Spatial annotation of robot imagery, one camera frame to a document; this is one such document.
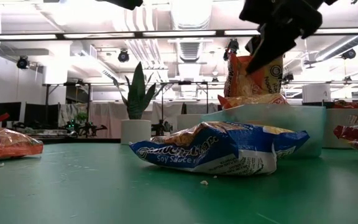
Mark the green snake plant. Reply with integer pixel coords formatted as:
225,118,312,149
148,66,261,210
112,61,167,121

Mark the black background workstation frame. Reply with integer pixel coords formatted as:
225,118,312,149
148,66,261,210
42,81,93,128

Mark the white cabinet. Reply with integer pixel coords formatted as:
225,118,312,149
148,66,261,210
301,83,332,103

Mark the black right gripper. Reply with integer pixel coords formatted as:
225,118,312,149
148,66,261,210
239,0,338,75

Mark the teal translucent storage bin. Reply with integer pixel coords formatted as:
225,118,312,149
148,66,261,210
201,104,328,158

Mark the small black tabletop robot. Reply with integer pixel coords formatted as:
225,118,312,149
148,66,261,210
63,119,108,138

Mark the black overhead crossbar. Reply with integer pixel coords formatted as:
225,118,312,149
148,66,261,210
0,27,358,41

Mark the green table mat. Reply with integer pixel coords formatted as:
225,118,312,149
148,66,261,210
0,141,358,224

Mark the white plant pot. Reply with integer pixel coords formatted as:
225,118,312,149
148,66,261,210
120,119,152,146

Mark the orange chicken ramen pack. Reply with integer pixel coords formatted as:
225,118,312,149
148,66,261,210
223,52,284,98
218,93,289,110
0,124,45,163

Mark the black background monitor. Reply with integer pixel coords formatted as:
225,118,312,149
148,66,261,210
23,103,60,125
0,101,22,123

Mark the blue soy sauce ramen pack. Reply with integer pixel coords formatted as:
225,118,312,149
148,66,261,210
129,121,311,176

